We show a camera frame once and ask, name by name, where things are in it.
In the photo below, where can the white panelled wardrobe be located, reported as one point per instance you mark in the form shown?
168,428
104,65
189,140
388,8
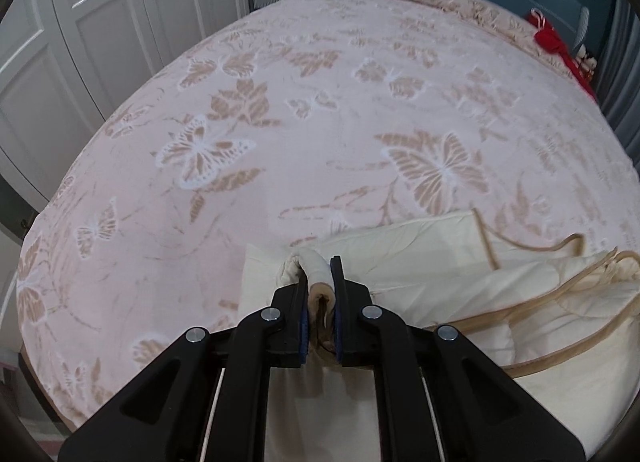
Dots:
100,17

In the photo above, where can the cream quilted jacket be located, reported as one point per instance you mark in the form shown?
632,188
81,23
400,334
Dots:
450,267

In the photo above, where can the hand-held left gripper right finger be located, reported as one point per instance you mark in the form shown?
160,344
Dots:
352,322

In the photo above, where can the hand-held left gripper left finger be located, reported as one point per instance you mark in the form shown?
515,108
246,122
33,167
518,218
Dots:
290,322

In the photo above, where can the pink butterfly bedspread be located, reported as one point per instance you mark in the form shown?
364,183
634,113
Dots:
300,117

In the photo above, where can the small stuffed toys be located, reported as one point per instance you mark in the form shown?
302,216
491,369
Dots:
586,59

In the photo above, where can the grey curtain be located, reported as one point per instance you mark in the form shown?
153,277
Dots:
622,67

